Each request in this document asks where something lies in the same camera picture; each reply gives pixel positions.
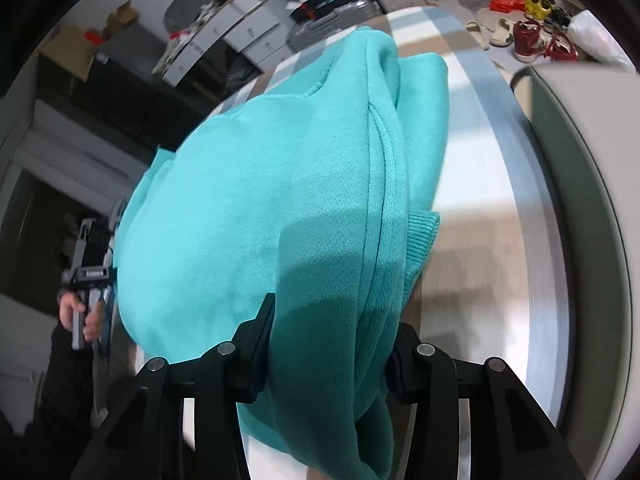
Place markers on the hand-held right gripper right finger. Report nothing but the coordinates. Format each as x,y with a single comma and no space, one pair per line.
400,370

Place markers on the white drawer cabinet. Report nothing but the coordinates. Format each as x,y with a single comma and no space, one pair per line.
255,30

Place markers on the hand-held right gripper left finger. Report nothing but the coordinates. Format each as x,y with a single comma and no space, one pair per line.
255,355

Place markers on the person's left hand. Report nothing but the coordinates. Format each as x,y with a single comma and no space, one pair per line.
67,310

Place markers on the large cardboard box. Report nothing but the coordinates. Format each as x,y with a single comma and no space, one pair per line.
67,50

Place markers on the small cardboard box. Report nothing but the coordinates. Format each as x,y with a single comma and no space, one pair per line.
120,17

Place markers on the yellow shoes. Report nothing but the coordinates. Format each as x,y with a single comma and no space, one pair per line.
537,7

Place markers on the beige slipper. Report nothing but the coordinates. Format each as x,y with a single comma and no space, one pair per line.
477,34
501,31

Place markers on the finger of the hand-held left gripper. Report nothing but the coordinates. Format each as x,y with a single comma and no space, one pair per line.
106,325

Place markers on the person's left forearm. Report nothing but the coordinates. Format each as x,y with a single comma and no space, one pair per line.
65,385

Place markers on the orange plastic bag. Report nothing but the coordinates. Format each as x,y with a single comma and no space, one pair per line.
510,0

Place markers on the grey hard case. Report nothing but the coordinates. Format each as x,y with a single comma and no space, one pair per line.
335,25

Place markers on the white bed frame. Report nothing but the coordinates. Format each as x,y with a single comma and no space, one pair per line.
590,160

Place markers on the checkered bed blanket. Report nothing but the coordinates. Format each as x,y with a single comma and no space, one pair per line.
475,185

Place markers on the dark low cabinet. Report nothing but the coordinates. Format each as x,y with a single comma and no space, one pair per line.
130,95

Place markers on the white plastic bag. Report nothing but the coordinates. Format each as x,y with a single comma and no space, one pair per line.
600,40

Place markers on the teal snap-collar sweatshirt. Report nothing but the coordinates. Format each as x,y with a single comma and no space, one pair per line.
250,185

